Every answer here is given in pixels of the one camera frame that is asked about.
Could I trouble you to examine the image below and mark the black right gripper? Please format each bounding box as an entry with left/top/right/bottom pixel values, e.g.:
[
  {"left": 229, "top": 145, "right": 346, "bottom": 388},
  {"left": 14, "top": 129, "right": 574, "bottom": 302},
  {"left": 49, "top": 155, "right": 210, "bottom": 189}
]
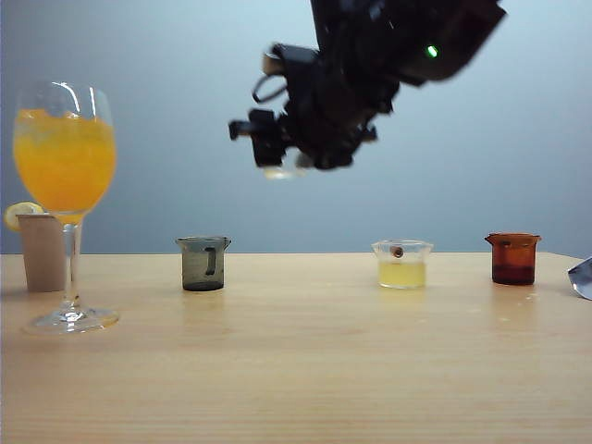
[{"left": 228, "top": 42, "right": 401, "bottom": 171}]

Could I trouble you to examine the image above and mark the clear measuring cup orange juice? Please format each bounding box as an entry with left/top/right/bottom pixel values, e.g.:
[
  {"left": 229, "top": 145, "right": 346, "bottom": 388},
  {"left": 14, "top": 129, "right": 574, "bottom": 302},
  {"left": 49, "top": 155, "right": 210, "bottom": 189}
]
[{"left": 261, "top": 152, "right": 310, "bottom": 181}]

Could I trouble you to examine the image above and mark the clear measuring cup yellow juice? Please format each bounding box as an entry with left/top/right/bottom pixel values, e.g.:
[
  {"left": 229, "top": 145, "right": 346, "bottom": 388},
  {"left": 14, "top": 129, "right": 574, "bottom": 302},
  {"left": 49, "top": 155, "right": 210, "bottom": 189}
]
[{"left": 371, "top": 239, "right": 435, "bottom": 290}]

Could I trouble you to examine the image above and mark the smoky grey measuring cup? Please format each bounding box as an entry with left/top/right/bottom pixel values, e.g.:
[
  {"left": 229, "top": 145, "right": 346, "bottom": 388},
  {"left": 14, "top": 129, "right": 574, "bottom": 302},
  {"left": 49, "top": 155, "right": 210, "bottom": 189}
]
[{"left": 175, "top": 236, "right": 232, "bottom": 292}]

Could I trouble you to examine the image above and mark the amber brown measuring cup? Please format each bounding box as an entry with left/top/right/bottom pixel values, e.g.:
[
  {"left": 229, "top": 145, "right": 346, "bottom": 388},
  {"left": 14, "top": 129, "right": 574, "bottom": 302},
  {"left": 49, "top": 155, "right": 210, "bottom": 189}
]
[{"left": 484, "top": 232, "right": 543, "bottom": 286}]

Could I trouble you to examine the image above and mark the beige paper cup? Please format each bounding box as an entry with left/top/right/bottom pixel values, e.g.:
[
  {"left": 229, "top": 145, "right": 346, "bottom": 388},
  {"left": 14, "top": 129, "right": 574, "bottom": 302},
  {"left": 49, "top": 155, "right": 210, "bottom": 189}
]
[{"left": 16, "top": 213, "right": 84, "bottom": 293}]

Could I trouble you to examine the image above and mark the large clear wine glass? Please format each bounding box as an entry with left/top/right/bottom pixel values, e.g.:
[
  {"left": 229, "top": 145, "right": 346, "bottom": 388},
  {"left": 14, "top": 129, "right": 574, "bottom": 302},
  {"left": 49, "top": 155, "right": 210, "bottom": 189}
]
[{"left": 12, "top": 81, "right": 120, "bottom": 335}]

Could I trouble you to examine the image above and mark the yellow lemon slice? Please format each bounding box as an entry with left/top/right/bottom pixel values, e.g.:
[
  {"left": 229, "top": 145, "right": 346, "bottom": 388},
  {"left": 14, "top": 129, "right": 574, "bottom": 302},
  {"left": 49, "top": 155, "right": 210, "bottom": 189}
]
[{"left": 4, "top": 201, "right": 46, "bottom": 233}]

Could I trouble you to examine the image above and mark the silver foil pouch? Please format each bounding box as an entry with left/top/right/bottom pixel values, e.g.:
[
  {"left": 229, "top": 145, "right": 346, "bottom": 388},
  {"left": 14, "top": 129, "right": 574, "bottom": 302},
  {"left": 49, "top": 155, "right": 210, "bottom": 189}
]
[{"left": 567, "top": 255, "right": 592, "bottom": 302}]

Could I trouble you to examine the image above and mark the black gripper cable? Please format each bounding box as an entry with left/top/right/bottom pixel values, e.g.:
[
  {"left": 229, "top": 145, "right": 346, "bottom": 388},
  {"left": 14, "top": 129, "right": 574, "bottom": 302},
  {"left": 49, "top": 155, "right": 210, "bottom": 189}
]
[{"left": 251, "top": 73, "right": 290, "bottom": 105}]

